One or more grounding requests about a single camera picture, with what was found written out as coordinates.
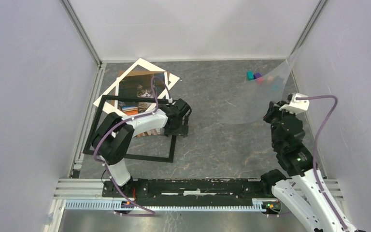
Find clear acrylic sheet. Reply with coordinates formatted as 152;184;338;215
218;48;301;124

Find white mat board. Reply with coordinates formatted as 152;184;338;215
93;58;180;116

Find cat photo print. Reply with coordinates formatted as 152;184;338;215
114;72;173;138

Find black picture frame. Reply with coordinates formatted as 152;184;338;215
81;95;177;163

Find brown backing board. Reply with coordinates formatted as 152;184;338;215
125;70;165;77

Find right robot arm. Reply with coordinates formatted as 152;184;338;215
259;101;358;232

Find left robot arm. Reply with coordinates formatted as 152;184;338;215
88;99;192;197

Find tan wooden cube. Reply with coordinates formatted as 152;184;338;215
266;76;275;84

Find purple cube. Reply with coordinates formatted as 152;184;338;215
254;72;262;79

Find teal cube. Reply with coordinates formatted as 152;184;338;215
246;71;255;81

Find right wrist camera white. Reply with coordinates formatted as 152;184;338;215
279;93;310;114

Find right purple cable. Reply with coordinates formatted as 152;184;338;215
296;95;349;231

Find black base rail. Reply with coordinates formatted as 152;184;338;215
121;178;275;207

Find aluminium frame rails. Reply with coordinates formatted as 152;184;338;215
44;0;346;232

